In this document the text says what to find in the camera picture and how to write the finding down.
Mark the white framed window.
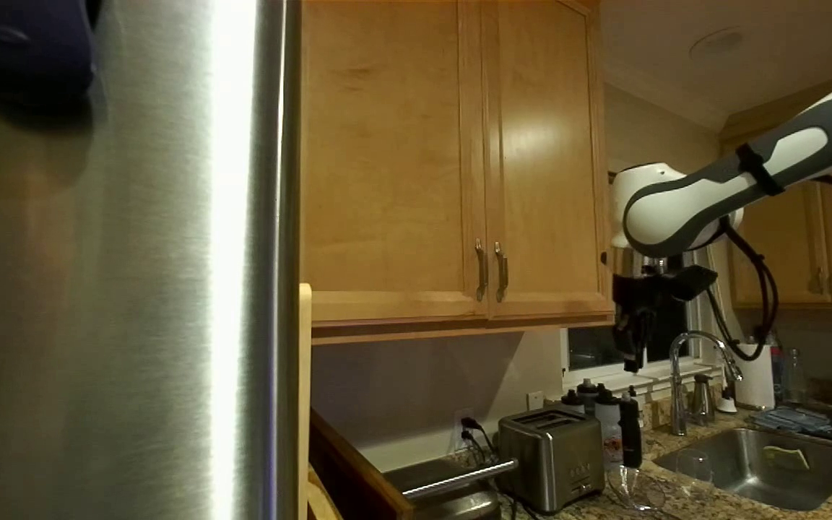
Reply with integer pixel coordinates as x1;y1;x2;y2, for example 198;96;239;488
564;250;733;389

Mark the wooden wall cabinet frame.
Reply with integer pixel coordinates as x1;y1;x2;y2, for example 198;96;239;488
295;0;620;350

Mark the black capped bottle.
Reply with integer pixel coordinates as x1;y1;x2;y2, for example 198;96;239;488
558;379;594;409

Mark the clear glass bottle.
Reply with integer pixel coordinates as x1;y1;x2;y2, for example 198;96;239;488
780;343;809;403

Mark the dark blue object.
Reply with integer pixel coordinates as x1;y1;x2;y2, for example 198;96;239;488
0;0;106;120

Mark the blue dish cloth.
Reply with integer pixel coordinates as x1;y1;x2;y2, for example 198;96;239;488
751;402;832;438

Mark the wooden corner wall cabinet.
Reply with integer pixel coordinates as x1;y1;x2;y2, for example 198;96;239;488
720;84;832;311

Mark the black power cord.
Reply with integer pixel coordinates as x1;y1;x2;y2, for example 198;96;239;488
457;418;507;484

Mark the metal cabinet door handle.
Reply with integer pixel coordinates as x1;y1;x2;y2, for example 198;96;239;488
471;240;490;304
490;240;510;304

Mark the wooden cabinet door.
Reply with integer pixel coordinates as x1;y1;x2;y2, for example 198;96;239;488
298;0;487;325
486;0;620;325

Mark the white paper towel roll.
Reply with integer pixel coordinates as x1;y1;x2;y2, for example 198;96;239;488
728;338;777;415

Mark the light wooden cutting board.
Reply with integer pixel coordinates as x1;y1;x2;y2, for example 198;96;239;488
302;464;343;520

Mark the round ceiling fixture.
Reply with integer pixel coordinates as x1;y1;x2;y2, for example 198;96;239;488
688;22;751;61

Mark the dark striped wooden cutting board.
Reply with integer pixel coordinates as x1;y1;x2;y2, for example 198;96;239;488
308;406;418;520

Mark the black slim bottle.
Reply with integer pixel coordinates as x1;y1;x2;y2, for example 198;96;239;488
617;396;647;473

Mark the chrome kitchen faucet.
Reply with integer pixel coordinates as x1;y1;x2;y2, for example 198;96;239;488
665;325;748;438

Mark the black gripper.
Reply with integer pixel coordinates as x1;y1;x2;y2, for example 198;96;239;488
611;272;696;376

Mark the white bottle black cap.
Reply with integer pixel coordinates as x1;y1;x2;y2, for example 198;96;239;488
585;382;627;468

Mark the stainless steel toaster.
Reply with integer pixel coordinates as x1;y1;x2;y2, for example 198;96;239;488
493;406;607;517

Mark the stainless steel sink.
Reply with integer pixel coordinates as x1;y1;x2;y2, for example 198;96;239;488
653;425;832;513

